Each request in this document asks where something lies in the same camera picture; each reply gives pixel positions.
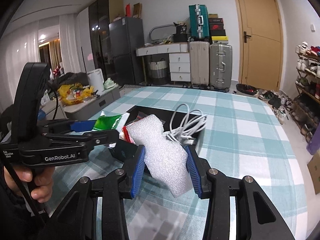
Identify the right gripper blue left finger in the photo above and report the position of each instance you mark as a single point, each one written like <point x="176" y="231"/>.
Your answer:
<point x="138" y="171"/>

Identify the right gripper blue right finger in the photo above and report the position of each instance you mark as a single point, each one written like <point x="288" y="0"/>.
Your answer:
<point x="193" y="172"/>

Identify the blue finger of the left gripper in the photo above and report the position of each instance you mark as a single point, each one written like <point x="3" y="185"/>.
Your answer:
<point x="109" y="138"/>
<point x="82" y="126"/>

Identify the green snack packet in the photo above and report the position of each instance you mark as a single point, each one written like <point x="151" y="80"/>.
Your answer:
<point x="116" y="122"/>

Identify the white foam piece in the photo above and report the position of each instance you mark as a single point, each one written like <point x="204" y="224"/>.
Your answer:
<point x="165" y="159"/>

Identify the red and white plastic bag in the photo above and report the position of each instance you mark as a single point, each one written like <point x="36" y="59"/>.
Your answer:
<point x="124" y="135"/>

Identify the black cardboard box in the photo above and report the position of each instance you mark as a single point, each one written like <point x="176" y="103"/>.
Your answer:
<point x="182" y="125"/>

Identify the person's left hand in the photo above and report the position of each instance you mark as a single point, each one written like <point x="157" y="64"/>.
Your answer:
<point x="43" y="181"/>

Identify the grey tv cabinet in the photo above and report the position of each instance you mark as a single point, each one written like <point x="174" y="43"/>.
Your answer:
<point x="87" y="109"/>

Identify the yellow plastic bag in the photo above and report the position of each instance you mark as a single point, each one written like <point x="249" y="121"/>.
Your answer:
<point x="74" y="94"/>

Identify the white air purifier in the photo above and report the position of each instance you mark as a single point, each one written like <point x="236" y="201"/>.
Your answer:
<point x="96" y="79"/>

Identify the teal plaid tablecloth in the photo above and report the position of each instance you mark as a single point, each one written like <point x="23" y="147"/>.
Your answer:
<point x="242" y="137"/>

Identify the woven laundry basket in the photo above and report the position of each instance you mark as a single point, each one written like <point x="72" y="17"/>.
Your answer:
<point x="159" y="72"/>

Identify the dark grey refrigerator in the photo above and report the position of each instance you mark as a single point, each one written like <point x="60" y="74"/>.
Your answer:
<point x="126" y="36"/>

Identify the black tall cabinet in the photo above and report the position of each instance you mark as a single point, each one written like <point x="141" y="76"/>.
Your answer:
<point x="101" y="13"/>

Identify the white drawer desk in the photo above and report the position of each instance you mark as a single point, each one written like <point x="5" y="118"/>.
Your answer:
<point x="179" y="59"/>

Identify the silver aluminium suitcase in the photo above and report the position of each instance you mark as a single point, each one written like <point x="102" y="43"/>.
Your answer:
<point x="220" y="66"/>

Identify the cardboard box on floor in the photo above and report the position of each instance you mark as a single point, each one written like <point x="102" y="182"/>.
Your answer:
<point x="314" y="169"/>

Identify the beige suitcase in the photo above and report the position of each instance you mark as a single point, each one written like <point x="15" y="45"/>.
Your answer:
<point x="199" y="62"/>

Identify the purple tote bag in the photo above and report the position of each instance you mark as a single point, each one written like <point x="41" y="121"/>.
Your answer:
<point x="314" y="144"/>

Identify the bamboo shoe rack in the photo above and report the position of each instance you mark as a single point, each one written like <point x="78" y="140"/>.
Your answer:
<point x="306" y="103"/>

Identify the wooden door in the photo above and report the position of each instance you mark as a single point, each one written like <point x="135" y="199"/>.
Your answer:
<point x="261" y="43"/>

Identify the black bag on desk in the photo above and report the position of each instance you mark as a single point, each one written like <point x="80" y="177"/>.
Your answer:
<point x="181" y="33"/>

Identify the stack of shoe boxes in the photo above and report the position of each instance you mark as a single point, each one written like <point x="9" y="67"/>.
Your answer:
<point x="217" y="29"/>

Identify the teal suitcase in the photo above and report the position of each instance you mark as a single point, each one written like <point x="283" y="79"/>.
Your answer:
<point x="199" y="23"/>

